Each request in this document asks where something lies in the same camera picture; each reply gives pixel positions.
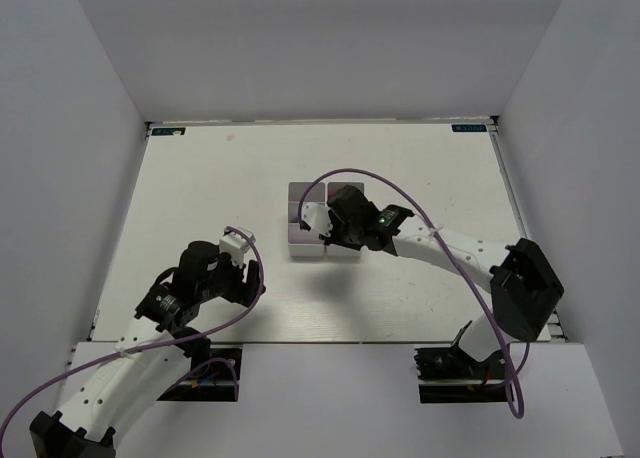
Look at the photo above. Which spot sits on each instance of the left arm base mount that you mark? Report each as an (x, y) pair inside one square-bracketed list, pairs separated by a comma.
[(218, 382)]

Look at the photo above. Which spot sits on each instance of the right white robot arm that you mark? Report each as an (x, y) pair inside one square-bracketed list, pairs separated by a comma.
[(523, 287)]

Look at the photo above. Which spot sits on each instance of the left white organizer box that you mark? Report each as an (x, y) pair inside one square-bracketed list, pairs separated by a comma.
[(301, 244)]

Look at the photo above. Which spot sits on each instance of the blue table label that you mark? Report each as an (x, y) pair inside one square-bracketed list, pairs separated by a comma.
[(168, 131), (468, 128)]

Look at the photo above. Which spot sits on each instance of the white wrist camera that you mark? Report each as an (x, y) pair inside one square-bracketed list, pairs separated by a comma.
[(315, 218), (236, 244)]

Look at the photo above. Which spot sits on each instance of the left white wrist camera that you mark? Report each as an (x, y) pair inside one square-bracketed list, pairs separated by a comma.
[(236, 244)]

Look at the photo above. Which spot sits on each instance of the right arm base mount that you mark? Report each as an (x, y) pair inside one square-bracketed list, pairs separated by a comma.
[(444, 377)]

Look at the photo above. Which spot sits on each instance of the left blue table label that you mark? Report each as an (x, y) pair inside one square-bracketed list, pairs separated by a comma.
[(168, 131)]

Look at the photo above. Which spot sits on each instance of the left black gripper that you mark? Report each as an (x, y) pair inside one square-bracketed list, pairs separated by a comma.
[(243, 291)]

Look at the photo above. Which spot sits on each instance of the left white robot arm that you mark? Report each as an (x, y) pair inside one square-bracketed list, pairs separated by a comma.
[(158, 350)]

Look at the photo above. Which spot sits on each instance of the right blue table label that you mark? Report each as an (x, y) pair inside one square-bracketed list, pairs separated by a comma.
[(468, 128)]

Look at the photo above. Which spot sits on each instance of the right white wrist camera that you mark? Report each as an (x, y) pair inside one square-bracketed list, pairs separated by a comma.
[(315, 218)]

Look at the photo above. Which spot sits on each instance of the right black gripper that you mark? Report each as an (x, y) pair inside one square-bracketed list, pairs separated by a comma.
[(334, 238)]

